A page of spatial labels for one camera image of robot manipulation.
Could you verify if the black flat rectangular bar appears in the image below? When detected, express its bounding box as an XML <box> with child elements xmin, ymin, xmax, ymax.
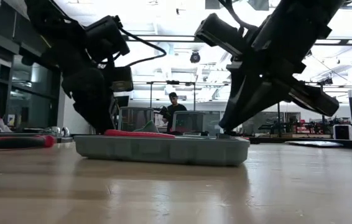
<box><xmin>284</xmin><ymin>140</ymin><xmax>345</xmax><ymax>148</ymax></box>

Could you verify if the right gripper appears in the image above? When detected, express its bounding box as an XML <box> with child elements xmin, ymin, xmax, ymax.
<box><xmin>218</xmin><ymin>46</ymin><xmax>340</xmax><ymax>131</ymax></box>

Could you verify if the black tool in case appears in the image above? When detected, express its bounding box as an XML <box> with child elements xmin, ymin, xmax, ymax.
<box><xmin>194</xmin><ymin>12</ymin><xmax>247</xmax><ymax>57</ymax></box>

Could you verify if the grey plastic tool case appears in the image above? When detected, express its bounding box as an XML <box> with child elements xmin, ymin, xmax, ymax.
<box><xmin>73</xmin><ymin>133</ymin><xmax>251</xmax><ymax>167</ymax></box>

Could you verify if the black red-tipped long tool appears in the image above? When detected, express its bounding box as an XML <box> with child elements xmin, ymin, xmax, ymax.
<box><xmin>0</xmin><ymin>135</ymin><xmax>73</xmax><ymax>149</ymax></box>

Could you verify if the black stand frame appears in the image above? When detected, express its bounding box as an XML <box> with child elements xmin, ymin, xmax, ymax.
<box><xmin>276</xmin><ymin>102</ymin><xmax>326</xmax><ymax>135</ymax></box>

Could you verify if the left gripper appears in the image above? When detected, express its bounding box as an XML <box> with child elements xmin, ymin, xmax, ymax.
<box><xmin>60</xmin><ymin>58</ymin><xmax>135</xmax><ymax>135</ymax></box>

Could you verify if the person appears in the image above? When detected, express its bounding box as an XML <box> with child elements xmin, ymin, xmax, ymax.
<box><xmin>162</xmin><ymin>92</ymin><xmax>188</xmax><ymax>133</ymax></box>

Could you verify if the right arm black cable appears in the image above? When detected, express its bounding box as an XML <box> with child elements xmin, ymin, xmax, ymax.
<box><xmin>219</xmin><ymin>0</ymin><xmax>257</xmax><ymax>32</ymax></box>

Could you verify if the dark desk monitor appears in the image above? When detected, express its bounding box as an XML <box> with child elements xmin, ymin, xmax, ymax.
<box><xmin>113</xmin><ymin>95</ymin><xmax>130</xmax><ymax>108</ymax></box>

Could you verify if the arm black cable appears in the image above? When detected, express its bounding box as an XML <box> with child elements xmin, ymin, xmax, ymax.
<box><xmin>219</xmin><ymin>0</ymin><xmax>257</xmax><ymax>32</ymax></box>
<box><xmin>113</xmin><ymin>26</ymin><xmax>167</xmax><ymax>68</ymax></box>

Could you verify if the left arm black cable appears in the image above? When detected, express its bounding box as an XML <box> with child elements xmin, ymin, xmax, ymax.
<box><xmin>113</xmin><ymin>26</ymin><xmax>167</xmax><ymax>68</ymax></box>

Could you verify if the white box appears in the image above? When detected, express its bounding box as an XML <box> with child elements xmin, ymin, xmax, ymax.
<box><xmin>333</xmin><ymin>123</ymin><xmax>352</xmax><ymax>140</ymax></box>

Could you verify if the red storage rack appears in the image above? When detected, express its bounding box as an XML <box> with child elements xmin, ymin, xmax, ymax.
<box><xmin>293</xmin><ymin>121</ymin><xmax>316</xmax><ymax>134</ymax></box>

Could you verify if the shiny metal object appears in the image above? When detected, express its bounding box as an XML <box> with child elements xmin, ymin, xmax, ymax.
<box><xmin>40</xmin><ymin>126</ymin><xmax>71</xmax><ymax>138</ymax></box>

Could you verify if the red bar tool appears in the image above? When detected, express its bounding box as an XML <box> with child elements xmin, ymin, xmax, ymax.
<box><xmin>103</xmin><ymin>129</ymin><xmax>202</xmax><ymax>139</ymax></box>

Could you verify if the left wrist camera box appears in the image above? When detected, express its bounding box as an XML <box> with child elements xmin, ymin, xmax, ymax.
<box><xmin>84</xmin><ymin>14</ymin><xmax>131</xmax><ymax>63</ymax></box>

